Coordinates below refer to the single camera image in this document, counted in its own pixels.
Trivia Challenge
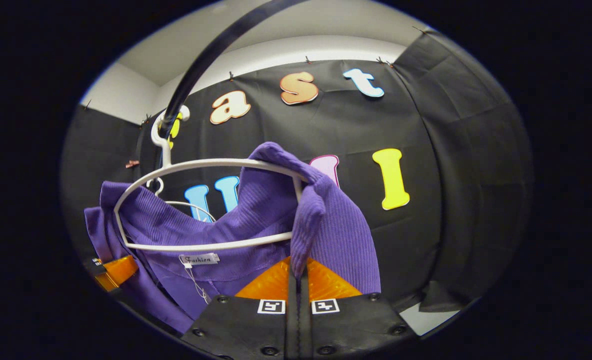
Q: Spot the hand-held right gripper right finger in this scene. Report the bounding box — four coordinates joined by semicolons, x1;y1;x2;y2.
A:
300;257;417;360

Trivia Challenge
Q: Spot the black garment rack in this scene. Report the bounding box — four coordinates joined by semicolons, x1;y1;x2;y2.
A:
158;0;306;140

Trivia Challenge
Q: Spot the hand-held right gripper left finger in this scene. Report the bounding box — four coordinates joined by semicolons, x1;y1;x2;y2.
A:
180;256;299;360

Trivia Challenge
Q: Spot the purple knit jacket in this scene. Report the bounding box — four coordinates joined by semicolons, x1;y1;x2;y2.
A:
84;141;382;335

